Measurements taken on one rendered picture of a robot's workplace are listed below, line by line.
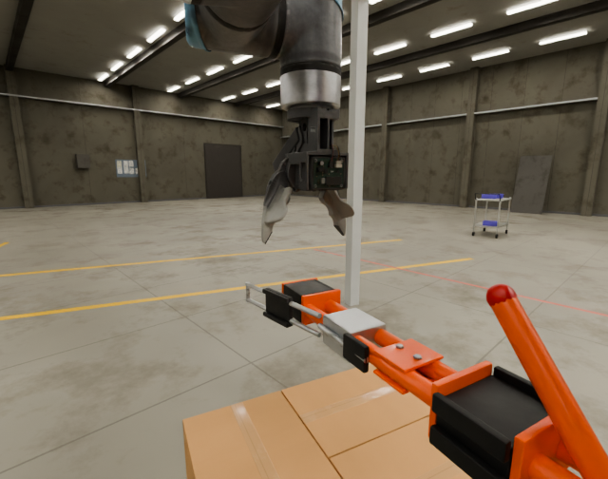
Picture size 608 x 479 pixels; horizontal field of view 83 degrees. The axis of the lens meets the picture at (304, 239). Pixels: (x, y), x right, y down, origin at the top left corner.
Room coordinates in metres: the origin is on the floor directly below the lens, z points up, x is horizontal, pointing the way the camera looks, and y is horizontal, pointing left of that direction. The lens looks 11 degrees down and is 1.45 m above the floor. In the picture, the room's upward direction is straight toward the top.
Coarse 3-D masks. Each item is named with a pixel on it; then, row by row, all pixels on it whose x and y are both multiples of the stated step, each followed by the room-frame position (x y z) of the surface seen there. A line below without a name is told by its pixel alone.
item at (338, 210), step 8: (320, 192) 0.58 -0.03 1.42; (328, 192) 0.57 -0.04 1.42; (336, 192) 0.55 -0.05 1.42; (320, 200) 0.58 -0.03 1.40; (328, 200) 0.57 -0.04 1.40; (336, 200) 0.56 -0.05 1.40; (328, 208) 0.59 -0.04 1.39; (336, 208) 0.58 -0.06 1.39; (344, 208) 0.56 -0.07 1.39; (352, 208) 0.54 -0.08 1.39; (336, 216) 0.58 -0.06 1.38; (344, 216) 0.57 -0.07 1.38; (336, 224) 0.59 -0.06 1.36; (344, 224) 0.59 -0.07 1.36; (344, 232) 0.59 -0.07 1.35
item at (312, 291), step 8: (296, 280) 0.61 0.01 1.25; (304, 280) 0.61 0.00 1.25; (312, 280) 0.61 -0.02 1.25; (288, 288) 0.57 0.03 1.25; (296, 288) 0.57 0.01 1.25; (304, 288) 0.57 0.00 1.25; (312, 288) 0.57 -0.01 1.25; (320, 288) 0.57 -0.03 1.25; (328, 288) 0.57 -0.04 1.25; (296, 296) 0.55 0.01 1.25; (304, 296) 0.53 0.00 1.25; (312, 296) 0.53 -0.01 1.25; (320, 296) 0.54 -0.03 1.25; (328, 296) 0.55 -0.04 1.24; (336, 296) 0.56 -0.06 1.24; (304, 304) 0.53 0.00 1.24; (320, 304) 0.54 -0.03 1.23; (296, 312) 0.55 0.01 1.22; (304, 320) 0.53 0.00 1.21
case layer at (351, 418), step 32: (320, 384) 1.35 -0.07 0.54; (352, 384) 1.35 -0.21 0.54; (384, 384) 1.35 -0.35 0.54; (224, 416) 1.15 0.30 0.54; (256, 416) 1.15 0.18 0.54; (288, 416) 1.15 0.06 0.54; (320, 416) 1.15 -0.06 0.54; (352, 416) 1.15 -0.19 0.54; (384, 416) 1.15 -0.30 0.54; (416, 416) 1.15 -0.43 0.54; (192, 448) 1.00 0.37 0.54; (224, 448) 1.00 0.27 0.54; (256, 448) 1.00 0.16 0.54; (288, 448) 1.00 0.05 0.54; (320, 448) 1.01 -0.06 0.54; (352, 448) 1.00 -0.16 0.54; (384, 448) 1.00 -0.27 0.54; (416, 448) 1.00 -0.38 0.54
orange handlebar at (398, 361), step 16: (336, 304) 0.53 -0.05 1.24; (320, 320) 0.48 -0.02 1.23; (384, 336) 0.42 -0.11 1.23; (384, 352) 0.37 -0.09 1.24; (400, 352) 0.37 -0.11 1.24; (416, 352) 0.37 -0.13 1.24; (432, 352) 0.37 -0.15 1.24; (384, 368) 0.36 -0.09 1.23; (400, 368) 0.34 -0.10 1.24; (416, 368) 0.34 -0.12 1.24; (432, 368) 0.35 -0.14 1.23; (448, 368) 0.34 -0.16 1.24; (400, 384) 0.34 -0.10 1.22; (416, 384) 0.32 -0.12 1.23; (560, 448) 0.24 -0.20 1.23; (544, 464) 0.22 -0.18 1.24
